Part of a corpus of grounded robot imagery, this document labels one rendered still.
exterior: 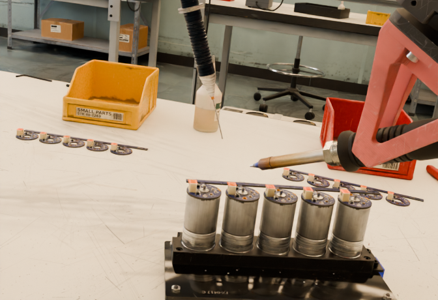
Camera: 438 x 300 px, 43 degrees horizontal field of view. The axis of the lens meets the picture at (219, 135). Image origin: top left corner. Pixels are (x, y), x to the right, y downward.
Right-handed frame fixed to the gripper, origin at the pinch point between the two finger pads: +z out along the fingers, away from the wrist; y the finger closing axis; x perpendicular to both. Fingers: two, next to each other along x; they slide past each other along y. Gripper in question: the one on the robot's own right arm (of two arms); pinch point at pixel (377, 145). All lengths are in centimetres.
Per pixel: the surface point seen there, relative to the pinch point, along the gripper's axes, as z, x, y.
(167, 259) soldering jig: 16.2, -4.8, 3.4
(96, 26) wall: 249, -312, -306
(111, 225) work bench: 21.1, -11.2, 1.7
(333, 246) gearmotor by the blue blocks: 10.8, 1.8, -5.6
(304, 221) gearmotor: 9.8, -0.7, -3.5
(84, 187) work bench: 24.6, -17.6, -1.3
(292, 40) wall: 157, -176, -381
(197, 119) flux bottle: 26.1, -23.5, -24.1
